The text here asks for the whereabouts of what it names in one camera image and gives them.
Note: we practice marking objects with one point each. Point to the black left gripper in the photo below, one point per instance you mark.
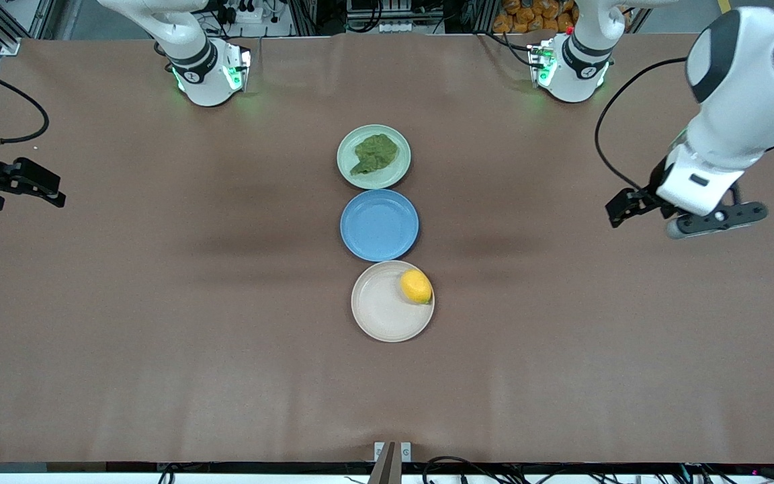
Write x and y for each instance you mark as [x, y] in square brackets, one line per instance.
[643, 199]

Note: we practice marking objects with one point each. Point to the yellow lemon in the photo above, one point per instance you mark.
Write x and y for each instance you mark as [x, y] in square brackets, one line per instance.
[416, 287]

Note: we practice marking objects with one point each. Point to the green lettuce leaf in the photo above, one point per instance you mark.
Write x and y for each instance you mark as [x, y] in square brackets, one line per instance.
[375, 153]

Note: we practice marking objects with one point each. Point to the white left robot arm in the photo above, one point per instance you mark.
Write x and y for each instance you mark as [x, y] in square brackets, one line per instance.
[743, 101]

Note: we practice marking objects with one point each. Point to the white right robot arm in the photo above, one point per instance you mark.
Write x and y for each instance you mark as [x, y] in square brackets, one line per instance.
[199, 60]

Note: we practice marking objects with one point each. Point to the orange snack packets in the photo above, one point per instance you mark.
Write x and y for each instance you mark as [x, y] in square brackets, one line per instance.
[535, 15]

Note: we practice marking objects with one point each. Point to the brown table cover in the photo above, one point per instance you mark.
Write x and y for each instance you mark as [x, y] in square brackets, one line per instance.
[158, 376]

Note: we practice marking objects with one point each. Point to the light green plate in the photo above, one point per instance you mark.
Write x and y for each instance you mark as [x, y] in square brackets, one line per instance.
[387, 180]

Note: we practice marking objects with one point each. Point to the blue plate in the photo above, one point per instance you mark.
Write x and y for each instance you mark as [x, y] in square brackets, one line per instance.
[379, 225]

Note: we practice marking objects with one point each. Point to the white power strip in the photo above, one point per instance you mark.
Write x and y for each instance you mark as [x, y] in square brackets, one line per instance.
[246, 13]

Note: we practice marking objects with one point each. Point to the beige plate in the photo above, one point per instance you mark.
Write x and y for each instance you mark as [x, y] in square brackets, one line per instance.
[380, 309]

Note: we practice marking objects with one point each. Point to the aluminium frame profile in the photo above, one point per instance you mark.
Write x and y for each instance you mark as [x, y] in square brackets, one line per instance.
[4, 30]

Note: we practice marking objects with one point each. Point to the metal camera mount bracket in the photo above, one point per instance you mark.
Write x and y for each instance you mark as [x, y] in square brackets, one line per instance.
[387, 457]

